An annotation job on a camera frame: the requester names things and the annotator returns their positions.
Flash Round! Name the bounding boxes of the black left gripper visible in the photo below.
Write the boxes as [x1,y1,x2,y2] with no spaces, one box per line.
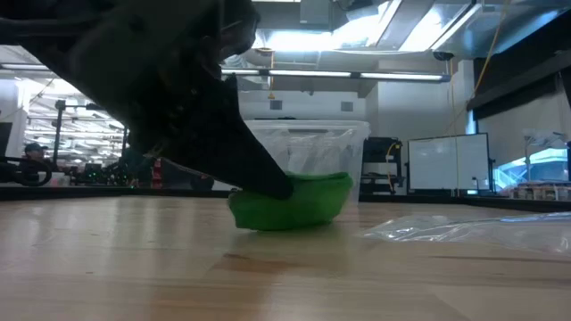
[26,0,296,201]

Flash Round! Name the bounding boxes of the green elastic bandage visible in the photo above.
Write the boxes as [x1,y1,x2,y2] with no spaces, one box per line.
[227,170,355,233]

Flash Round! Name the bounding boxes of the clear plastic zip bag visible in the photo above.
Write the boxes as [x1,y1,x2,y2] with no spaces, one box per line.
[355,210,571,259]

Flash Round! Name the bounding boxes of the clear plastic storage box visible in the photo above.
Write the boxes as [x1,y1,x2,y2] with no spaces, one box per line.
[243,119,372,207]

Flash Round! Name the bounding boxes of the black equipment cabinet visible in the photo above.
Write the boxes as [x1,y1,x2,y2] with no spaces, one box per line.
[360,136,406,195]

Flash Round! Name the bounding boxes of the white plastic bin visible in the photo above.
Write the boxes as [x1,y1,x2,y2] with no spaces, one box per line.
[44,172,72,188]

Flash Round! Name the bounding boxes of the person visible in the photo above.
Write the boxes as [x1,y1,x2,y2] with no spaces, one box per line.
[23,142,49,162]

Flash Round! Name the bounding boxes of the whiteboard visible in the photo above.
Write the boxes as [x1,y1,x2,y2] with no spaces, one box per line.
[407,132,492,193]

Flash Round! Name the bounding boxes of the black monitor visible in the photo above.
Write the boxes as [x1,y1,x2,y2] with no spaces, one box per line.
[0,121,14,158]

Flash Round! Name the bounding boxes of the large black panel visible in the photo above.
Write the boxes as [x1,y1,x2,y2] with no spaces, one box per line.
[465,6,571,122]

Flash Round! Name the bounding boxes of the row of snack boxes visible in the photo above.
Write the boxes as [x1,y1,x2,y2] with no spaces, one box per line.
[508,180,571,202]

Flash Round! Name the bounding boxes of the black gantry frame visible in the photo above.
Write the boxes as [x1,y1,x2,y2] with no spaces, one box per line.
[53,100,132,179]

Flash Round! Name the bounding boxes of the black cable loop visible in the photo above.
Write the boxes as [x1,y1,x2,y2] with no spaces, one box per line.
[0,155,54,187]

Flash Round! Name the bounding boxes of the yellow cable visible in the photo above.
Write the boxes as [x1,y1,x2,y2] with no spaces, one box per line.
[465,0,513,111]

